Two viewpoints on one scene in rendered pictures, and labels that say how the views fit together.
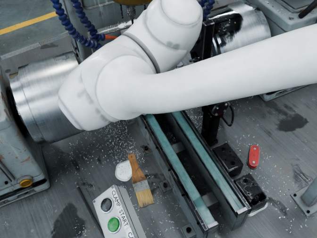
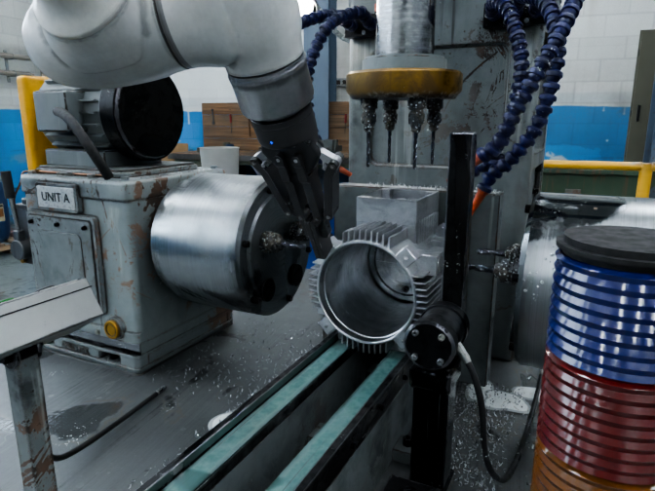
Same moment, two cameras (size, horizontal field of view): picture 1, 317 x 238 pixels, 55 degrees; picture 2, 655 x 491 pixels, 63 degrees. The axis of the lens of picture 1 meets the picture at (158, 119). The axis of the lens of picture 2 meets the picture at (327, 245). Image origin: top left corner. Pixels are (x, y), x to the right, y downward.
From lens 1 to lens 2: 72 cm
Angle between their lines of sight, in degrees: 54
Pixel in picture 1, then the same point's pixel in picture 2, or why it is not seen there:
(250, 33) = not seen: hidden behind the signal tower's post
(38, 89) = (197, 185)
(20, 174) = (115, 309)
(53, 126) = (174, 243)
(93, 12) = (381, 172)
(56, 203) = (114, 393)
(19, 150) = (125, 256)
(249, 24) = (635, 220)
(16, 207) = (86, 367)
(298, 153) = not seen: outside the picture
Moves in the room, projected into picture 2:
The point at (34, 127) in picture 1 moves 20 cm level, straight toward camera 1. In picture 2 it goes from (158, 234) to (78, 263)
